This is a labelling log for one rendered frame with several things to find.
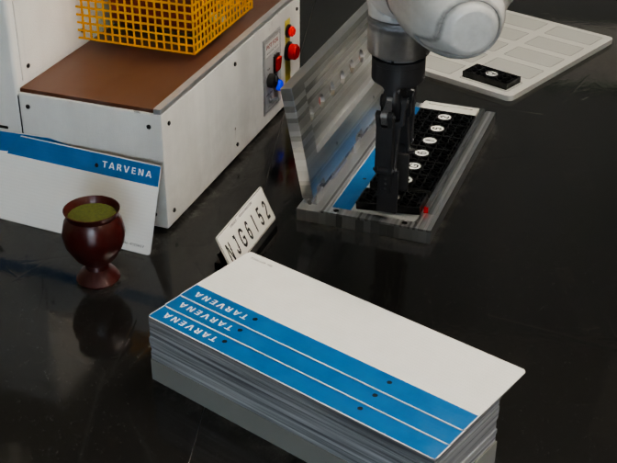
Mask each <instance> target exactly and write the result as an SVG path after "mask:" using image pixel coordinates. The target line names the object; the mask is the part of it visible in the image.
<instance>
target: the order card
mask: <svg viewBox="0 0 617 463"><path fill-rule="evenodd" d="M274 220H275V214H274V213H273V211H272V209H271V207H270V205H269V202H268V200H267V198H266V196H265V194H264V192H263V189H262V188H261V187H258V189H257V190H256V191H255V192H254V193H253V194H252V196H251V197H250V198H249V199H248V200H247V202H246V203H245V204H244V205H243V206H242V207H241V209H240V210H239V211H238V212H237V213H236V214H235V216H234V217H233V218H232V219H231V220H230V222H229V223H228V224H227V225H226V226H225V227H224V229H223V230H222V231H221V232H220V233H219V234H218V236H217V237H216V241H217V243H218V245H219V248H220V250H221V252H222V254H223V256H224V258H225V260H226V262H227V264H230V263H231V262H233V261H235V260H236V259H238V258H239V257H241V256H243V255H244V254H247V253H249V252H250V251H251V250H252V248H253V247H254V246H255V244H256V243H257V242H258V241H259V239H260V238H261V237H262V236H263V234H264V233H265V232H266V230H267V229H268V228H269V227H270V225H271V224H272V223H273V222H274Z"/></svg>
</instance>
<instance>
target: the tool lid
mask: <svg viewBox="0 0 617 463"><path fill-rule="evenodd" d="M367 16H368V6H367V1H366V2H365V3H364V4H363V5H362V6H361V7H360V8H359V9H358V10H357V11H356V12H355V13H354V14H353V15H352V16H351V17H350V18H349V19H348V20H347V21H346V22H345V23H344V24H343V25H342V26H341V27H340V28H339V29H338V30H337V31H336V32H335V33H334V34H333V35H332V36H331V37H330V38H329V39H328V40H327V41H326V42H325V43H324V44H323V45H322V46H321V47H320V48H319V49H318V50H317V52H316V53H315V54H314V55H313V56H312V57H311V58H310V59H309V60H308V61H307V62H306V63H305V64H304V65H303V66H302V67H301V68H300V69H299V70H298V71H297V72H296V73H295V74H294V75H293V76H292V77H291V78H290V79H289V80H288V81H287V82H286V83H285V84H284V85H283V86H282V87H281V88H280V90H281V95H282V99H283V104H284V109H285V113H286V122H287V126H288V131H289V136H290V140H291V144H292V149H293V154H294V158H295V163H296V168H297V176H298V181H299V185H300V189H301V194H302V198H314V197H315V196H316V194H317V193H318V191H317V185H318V184H319V183H325V182H326V181H327V180H328V178H329V177H330V176H331V175H332V178H331V179H330V180H332V179H333V178H334V177H335V176H336V175H337V174H338V173H339V171H340V170H341V169H342V167H343V166H344V164H345V163H346V161H347V160H346V157H345V155H346V154H347V153H348V152H349V151H350V150H351V149H352V147H353V146H354V144H355V143H356V139H355V136H356V135H357V134H363V132H364V131H365V130H366V128H367V127H368V126H369V129H368V130H371V129H372V128H373V126H374V125H375V124H376V117H375V113H376V111H377V110H380V111H381V106H380V97H381V94H384V88H383V87H382V86H381V85H378V84H377V83H375V82H374V81H373V79H372V76H371V72H372V54H371V53H370V52H369V51H368V49H367V28H368V22H367ZM359 55H360V60H359ZM350 65H351V70H350ZM340 74H341V80H340ZM330 85H331V91H330ZM319 99H320V102H319Z"/></svg>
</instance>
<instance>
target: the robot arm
mask: <svg viewBox="0 0 617 463"><path fill-rule="evenodd" d="M366 1H367V6H368V16H367V22H368V28H367V49H368V51H369V52H370V53H371V54H372V72H371V76H372V79H373V81H374V82H375V83H377V84H378V85H381V86H382V87H383V88H384V94H381V97H380V106H381V111H380V110H377V111H376V113H375V117H376V154H375V166H374V167H373V170H374V171H375V173H378V179H377V201H376V210H378V211H384V212H388V213H394V214H396V213H397V211H398V191H399V190H401V191H408V190H409V153H408V152H410V153H414V152H415V147H412V146H410V144H411V143H413V141H414V138H413V137H414V119H415V103H416V92H417V86H418V85H420V84H421V83H422V82H423V81H424V78H425V65H426V57H427V56H428V54H429V53H430V51H432V52H434V53H436V54H438V55H441V56H443V57H446V58H450V59H469V58H473V57H476V56H478V55H480V54H482V53H484V52H486V51H487V50H489V49H490V48H491V47H492V46H493V45H494V43H495V42H496V41H497V40H498V38H499V35H500V33H501V31H502V29H503V26H504V22H505V15H506V12H505V11H506V10H507V8H508V6H509V5H510V3H511V2H512V1H513V0H366Z"/></svg>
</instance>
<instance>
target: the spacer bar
mask: <svg viewBox="0 0 617 463"><path fill-rule="evenodd" d="M421 107H424V108H429V109H436V110H442V111H448V112H454V113H461V114H467V115H473V116H476V117H477V114H478V113H479V108H473V107H461V106H456V105H449V104H443V103H436V102H430V101H424V103H423V104H422V105H421Z"/></svg>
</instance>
